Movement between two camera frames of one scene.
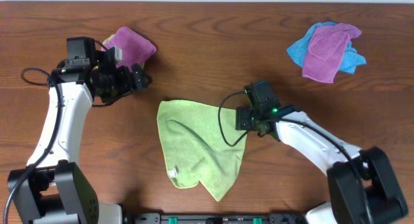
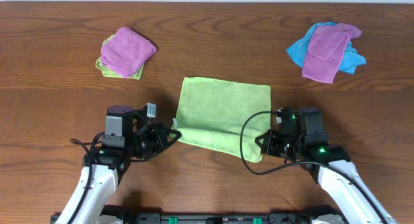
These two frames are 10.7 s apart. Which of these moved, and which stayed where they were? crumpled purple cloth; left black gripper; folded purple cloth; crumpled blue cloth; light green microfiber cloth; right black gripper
Moved: light green microfiber cloth; left black gripper; right black gripper
Stayed: crumpled blue cloth; crumpled purple cloth; folded purple cloth
